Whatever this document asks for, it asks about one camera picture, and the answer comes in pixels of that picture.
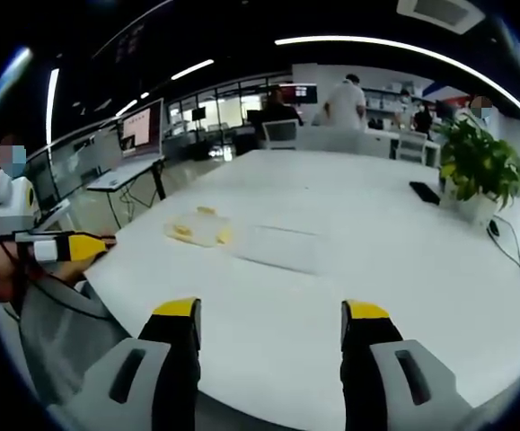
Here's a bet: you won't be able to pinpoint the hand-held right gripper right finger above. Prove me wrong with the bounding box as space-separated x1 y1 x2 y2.
339 299 472 431

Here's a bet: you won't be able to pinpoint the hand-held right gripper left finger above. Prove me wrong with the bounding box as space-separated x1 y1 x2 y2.
48 295 203 431

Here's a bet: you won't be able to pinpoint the dark computer monitor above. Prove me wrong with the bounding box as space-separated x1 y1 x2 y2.
24 147 64 210

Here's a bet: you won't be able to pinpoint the person's grey trousers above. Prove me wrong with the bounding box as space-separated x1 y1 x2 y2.
16 264 133 405

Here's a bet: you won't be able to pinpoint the white side desk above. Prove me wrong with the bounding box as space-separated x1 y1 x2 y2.
85 154 167 193

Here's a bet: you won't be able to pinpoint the clear plastic bag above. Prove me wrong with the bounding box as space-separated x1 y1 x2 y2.
163 207 234 249

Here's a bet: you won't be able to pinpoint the large computer monitor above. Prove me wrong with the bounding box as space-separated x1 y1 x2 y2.
118 97 165 159

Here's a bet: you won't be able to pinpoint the black phone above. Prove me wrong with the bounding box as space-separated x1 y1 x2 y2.
409 180 442 207

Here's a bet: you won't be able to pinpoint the white plant pot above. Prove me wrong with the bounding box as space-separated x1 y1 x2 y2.
441 186 499 226

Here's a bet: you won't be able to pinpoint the short ceiling light strip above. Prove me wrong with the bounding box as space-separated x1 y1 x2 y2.
171 58 216 82

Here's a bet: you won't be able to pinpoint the white office chair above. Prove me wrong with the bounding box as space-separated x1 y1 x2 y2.
261 118 300 151
395 131 430 165

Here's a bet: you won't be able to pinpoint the green potted plant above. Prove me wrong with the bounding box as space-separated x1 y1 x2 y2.
433 112 520 212

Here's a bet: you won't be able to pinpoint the long ceiling light strip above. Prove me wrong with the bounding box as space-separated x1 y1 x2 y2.
274 35 520 125

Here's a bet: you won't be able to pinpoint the ceiling air vent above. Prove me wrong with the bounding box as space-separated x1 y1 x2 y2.
395 0 487 36

